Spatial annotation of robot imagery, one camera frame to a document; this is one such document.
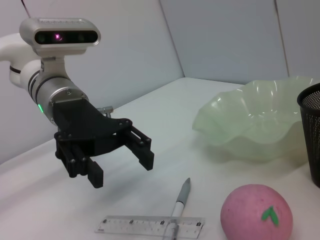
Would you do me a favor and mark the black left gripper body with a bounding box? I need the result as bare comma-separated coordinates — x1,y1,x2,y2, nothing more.
51,98,134,161

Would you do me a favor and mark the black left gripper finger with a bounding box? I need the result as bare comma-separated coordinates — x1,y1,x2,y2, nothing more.
122,124,155,171
56,143,105,189

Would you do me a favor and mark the pink peach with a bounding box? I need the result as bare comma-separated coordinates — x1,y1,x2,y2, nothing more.
220,184,294,240

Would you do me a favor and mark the grey pen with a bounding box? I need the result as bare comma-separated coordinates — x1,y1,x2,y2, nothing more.
169,177,192,240

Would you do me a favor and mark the transparent plastic ruler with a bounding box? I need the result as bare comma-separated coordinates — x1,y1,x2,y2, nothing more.
94,214,205,240

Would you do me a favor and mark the green wavy glass fruit plate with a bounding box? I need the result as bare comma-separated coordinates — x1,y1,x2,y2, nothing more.
191,76,320,165

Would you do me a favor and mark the black mesh pen holder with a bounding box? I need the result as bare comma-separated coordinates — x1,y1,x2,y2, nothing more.
296,82,320,189

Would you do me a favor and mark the left gripper cable with plugs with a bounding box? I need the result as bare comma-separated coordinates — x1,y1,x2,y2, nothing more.
96,105,115,118

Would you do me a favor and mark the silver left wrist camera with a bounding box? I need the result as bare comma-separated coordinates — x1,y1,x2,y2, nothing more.
19,16,102,76

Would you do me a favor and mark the thin dark camera cable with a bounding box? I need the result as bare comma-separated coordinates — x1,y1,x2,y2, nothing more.
21,0,32,19

